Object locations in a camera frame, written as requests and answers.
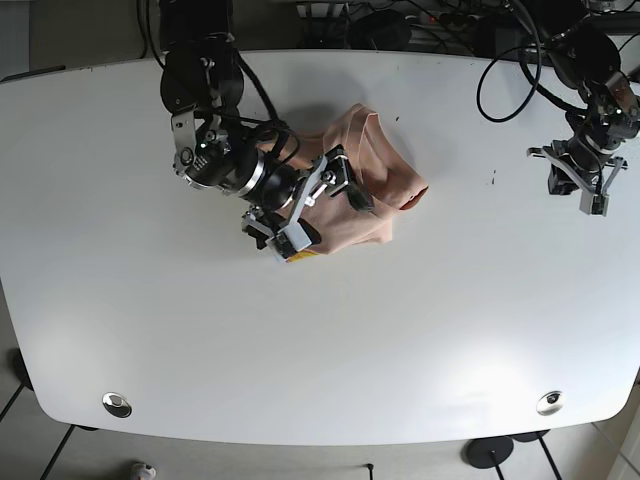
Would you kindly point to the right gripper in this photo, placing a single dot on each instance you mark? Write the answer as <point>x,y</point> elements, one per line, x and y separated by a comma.
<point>278,193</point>

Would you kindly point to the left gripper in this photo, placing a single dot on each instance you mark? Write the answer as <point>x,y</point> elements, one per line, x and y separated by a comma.
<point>579,164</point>

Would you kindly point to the peach T-shirt emoji print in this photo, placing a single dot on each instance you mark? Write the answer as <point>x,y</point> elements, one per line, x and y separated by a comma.
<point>393,184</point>

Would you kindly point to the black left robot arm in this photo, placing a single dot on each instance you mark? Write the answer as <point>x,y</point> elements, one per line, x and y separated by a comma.
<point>564,57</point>

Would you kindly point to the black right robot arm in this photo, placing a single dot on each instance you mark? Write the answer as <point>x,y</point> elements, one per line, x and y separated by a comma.
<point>228,135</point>

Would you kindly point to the right table grommet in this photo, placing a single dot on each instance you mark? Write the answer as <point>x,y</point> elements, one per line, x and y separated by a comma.
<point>550,403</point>

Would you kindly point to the table grommet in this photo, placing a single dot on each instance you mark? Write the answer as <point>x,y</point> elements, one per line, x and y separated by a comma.
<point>550,403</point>
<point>116,405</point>

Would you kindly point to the black round stand base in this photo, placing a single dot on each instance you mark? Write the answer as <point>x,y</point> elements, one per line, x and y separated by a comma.
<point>488,453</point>

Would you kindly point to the left table grommet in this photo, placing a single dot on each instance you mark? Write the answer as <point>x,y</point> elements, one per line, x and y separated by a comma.
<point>116,405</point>

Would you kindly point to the grey sneaker shoe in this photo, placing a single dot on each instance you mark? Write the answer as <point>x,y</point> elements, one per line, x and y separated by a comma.
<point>142,471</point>

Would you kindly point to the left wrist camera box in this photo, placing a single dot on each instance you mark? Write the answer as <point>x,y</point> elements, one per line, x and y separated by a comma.
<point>593,203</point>

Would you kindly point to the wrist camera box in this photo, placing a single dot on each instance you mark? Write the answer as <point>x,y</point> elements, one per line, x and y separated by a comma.
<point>289,241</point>
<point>593,203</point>

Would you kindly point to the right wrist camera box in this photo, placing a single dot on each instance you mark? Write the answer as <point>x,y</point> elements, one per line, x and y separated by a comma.
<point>289,241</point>

